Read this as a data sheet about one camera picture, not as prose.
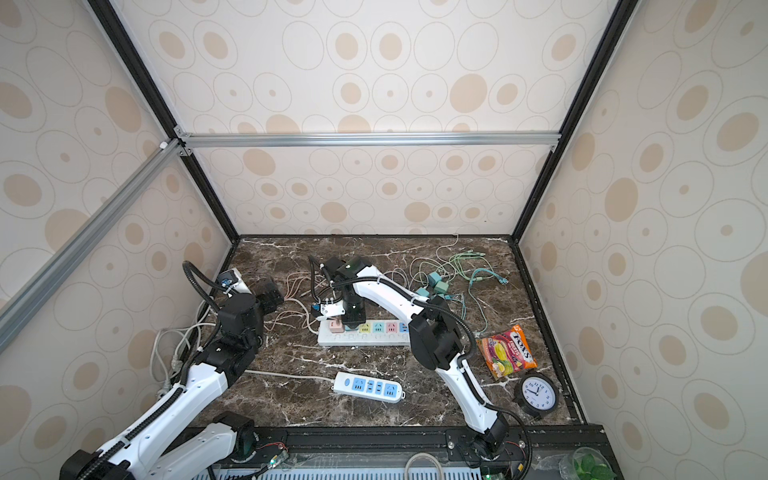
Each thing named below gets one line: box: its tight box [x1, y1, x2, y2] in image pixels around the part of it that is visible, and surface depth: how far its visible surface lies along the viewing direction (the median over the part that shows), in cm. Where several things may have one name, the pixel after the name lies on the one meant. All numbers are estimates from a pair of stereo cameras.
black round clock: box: [514, 372, 560, 419], surface depth 81 cm
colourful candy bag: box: [477, 325, 538, 381], surface depth 88 cm
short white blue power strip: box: [332, 371, 406, 403], surface depth 83 cm
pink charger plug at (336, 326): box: [329, 317, 344, 333], surface depth 89 cm
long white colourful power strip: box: [318, 320, 411, 347], surface depth 91 cm
